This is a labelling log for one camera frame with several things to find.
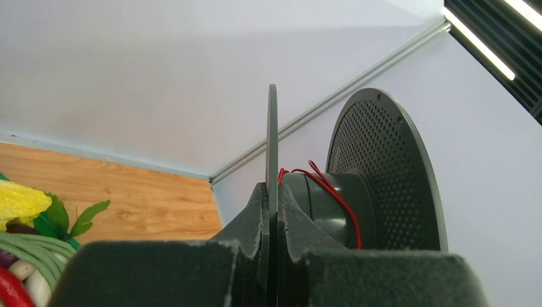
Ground red toy chili pepper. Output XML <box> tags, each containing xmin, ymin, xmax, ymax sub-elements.
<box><xmin>1</xmin><ymin>267</ymin><xmax>36</xmax><ymax>307</ymax></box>

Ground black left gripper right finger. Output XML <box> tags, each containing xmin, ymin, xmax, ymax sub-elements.
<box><xmin>277</xmin><ymin>184</ymin><xmax>489</xmax><ymax>306</ymax></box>

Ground green toy long beans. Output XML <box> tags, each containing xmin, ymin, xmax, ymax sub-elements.
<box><xmin>1</xmin><ymin>232</ymin><xmax>77</xmax><ymax>292</ymax></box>

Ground green toy leafy vegetable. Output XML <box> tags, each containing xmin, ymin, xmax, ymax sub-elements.
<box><xmin>33</xmin><ymin>193</ymin><xmax>111</xmax><ymax>250</ymax></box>

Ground yellow toy flower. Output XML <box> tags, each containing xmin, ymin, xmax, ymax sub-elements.
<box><xmin>1</xmin><ymin>180</ymin><xmax>52</xmax><ymax>232</ymax></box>

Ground thin red cable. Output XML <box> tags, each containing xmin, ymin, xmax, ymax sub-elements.
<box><xmin>277</xmin><ymin>160</ymin><xmax>364</xmax><ymax>251</ymax></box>

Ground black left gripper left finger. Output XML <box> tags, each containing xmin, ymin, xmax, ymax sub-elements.
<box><xmin>49</xmin><ymin>183</ymin><xmax>270</xmax><ymax>306</ymax></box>

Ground grey perforated cable spool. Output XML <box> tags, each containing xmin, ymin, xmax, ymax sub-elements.
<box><xmin>266</xmin><ymin>85</ymin><xmax>447</xmax><ymax>306</ymax></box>

